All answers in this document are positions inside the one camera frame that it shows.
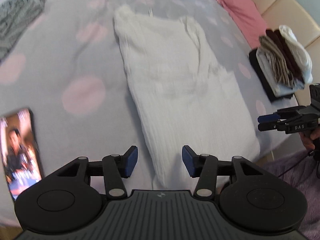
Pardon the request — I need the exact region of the beige padded headboard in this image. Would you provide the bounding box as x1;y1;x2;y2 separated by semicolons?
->
215;0;320;106

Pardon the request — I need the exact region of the black cable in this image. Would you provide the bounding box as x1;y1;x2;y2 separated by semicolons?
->
277;149;316;178

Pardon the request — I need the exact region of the light blue folded garment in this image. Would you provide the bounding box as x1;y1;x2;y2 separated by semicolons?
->
249;48;313;101

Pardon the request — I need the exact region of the white knitted sweater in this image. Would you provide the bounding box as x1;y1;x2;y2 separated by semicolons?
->
114;5;260;190

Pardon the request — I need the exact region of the purple fuzzy sleeve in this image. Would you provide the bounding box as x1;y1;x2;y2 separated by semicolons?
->
263;151;320;239

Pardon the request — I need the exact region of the grey striped garment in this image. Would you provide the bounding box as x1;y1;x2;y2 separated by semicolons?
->
1;0;46;61

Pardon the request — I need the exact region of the pink pillow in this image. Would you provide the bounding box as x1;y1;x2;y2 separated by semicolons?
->
216;0;267;49

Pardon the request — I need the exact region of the smartphone with lit screen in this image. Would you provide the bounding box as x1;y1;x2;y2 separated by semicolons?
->
1;108;44;201

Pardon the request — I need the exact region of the white folded garment on stack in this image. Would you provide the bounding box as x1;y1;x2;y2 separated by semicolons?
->
279;25;312;74

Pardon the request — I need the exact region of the person's right hand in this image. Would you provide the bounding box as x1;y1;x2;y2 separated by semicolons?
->
299;131;315;151

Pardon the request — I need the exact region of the black storage bag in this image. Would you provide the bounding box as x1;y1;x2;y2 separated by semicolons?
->
248;48;293;102

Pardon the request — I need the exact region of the dark maroon folded garment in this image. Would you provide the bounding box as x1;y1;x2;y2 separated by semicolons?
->
266;29;304;83

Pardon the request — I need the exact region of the beige striped folded garment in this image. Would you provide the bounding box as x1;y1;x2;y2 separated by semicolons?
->
259;36;294;88

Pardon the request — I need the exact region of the grey pink-dotted bed sheet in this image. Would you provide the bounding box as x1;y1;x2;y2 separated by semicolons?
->
1;0;297;189

